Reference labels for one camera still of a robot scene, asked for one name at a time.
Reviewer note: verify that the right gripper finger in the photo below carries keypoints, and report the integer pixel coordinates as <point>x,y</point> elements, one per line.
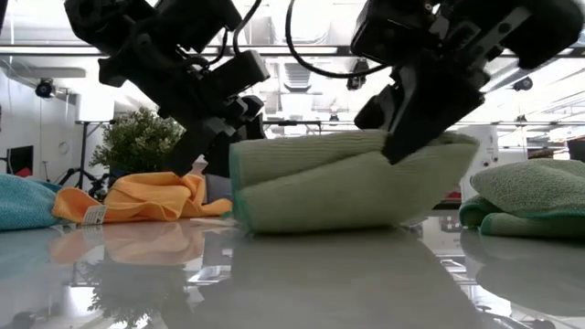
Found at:
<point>429,119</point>

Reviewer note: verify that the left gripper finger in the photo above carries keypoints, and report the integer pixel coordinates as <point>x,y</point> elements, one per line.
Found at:
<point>194,146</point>
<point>247,123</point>

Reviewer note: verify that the pale green microfiber towel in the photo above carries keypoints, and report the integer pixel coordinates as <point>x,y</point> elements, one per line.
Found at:
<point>320,192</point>

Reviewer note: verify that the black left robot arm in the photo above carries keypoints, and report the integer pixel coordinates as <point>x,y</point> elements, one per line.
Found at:
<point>105,23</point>

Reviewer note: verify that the orange microfiber towel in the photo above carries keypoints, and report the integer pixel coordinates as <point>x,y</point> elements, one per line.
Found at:
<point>137,201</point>

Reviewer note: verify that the blue microfiber towel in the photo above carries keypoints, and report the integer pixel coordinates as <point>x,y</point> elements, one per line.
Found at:
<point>23,201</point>

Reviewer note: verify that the black ceiling spotlight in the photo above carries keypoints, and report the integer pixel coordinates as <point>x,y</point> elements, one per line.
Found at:
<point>355,82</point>
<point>45,88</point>
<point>523,84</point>

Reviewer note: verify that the small green potted plant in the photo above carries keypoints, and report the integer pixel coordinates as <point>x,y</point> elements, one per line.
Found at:
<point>137,141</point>

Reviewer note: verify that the white pillar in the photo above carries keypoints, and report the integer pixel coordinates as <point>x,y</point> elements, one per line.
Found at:
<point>489,151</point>

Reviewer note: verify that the white box lamp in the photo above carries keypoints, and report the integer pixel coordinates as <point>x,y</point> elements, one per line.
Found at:
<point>93,107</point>

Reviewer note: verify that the black tripod stand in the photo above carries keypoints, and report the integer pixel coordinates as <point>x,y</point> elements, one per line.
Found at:
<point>83,146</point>

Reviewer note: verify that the black bar with light strips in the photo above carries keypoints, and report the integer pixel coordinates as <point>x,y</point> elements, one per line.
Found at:
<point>340,50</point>

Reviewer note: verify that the small black monitor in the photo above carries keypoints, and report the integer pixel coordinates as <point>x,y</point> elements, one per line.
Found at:
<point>20,160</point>

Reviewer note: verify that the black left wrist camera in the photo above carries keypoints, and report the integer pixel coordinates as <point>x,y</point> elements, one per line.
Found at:
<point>196,23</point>

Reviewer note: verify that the silver ventilation duct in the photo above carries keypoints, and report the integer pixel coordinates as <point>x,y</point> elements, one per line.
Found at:
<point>299,77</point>

